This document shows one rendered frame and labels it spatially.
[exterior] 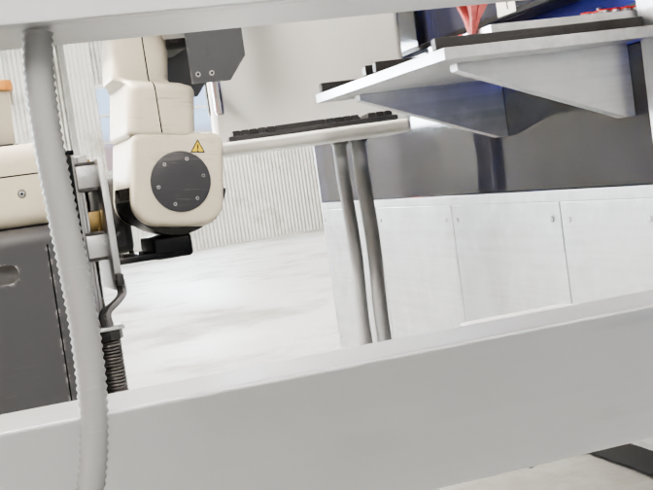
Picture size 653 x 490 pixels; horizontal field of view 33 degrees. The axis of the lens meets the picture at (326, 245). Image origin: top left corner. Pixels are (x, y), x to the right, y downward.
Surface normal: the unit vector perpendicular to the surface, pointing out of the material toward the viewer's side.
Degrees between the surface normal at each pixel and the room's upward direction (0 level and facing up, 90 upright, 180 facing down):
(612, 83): 90
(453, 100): 90
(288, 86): 90
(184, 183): 90
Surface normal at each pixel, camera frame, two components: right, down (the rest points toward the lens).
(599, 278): -0.94, 0.15
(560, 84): 0.31, 0.02
